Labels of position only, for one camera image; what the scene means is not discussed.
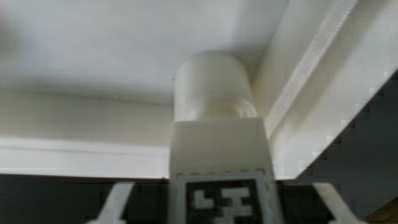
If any white table leg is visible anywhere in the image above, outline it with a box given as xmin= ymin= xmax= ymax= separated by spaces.
xmin=168 ymin=51 xmax=285 ymax=224

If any white square tabletop part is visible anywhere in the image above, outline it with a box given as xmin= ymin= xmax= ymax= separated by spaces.
xmin=0 ymin=0 xmax=362 ymax=181

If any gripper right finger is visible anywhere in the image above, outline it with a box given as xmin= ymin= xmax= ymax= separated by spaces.
xmin=314 ymin=183 xmax=369 ymax=224

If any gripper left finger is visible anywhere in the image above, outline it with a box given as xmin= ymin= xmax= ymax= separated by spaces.
xmin=88 ymin=182 xmax=136 ymax=224

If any white L-shaped obstacle fence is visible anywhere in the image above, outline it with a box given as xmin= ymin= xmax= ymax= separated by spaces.
xmin=255 ymin=0 xmax=398 ymax=179

